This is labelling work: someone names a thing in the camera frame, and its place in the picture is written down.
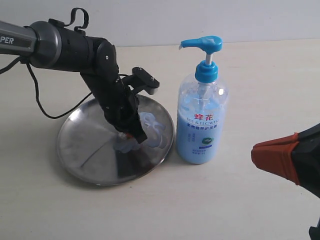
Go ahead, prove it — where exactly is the round stainless steel plate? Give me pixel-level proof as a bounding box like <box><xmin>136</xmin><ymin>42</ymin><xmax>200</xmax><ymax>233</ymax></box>
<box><xmin>56</xmin><ymin>95</ymin><xmax>175</xmax><ymax>186</ymax></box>

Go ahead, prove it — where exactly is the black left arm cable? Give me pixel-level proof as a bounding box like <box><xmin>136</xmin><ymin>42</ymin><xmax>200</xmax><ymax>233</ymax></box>
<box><xmin>0</xmin><ymin>57</ymin><xmax>93</xmax><ymax>120</ymax></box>

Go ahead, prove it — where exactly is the blue pump lotion bottle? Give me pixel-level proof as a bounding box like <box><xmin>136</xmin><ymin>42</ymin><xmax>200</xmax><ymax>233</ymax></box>
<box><xmin>176</xmin><ymin>35</ymin><xmax>229</xmax><ymax>165</ymax></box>

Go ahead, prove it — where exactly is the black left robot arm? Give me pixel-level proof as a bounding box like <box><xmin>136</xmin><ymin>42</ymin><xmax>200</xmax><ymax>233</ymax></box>
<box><xmin>0</xmin><ymin>12</ymin><xmax>147</xmax><ymax>143</ymax></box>

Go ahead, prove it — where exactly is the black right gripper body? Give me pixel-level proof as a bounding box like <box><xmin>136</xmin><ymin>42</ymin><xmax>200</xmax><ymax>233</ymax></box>
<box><xmin>291</xmin><ymin>124</ymin><xmax>320</xmax><ymax>197</ymax></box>

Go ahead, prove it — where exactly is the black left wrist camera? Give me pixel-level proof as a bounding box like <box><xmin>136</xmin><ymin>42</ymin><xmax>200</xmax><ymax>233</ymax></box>
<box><xmin>122</xmin><ymin>66</ymin><xmax>160</xmax><ymax>95</ymax></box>

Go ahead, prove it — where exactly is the pale blue soap blob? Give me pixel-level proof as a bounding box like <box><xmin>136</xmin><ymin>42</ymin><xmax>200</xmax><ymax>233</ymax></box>
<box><xmin>113</xmin><ymin>112</ymin><xmax>168</xmax><ymax>153</ymax></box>

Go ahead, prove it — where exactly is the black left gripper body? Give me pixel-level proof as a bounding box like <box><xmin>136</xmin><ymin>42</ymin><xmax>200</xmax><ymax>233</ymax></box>
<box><xmin>103</xmin><ymin>91</ymin><xmax>148</xmax><ymax>144</ymax></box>

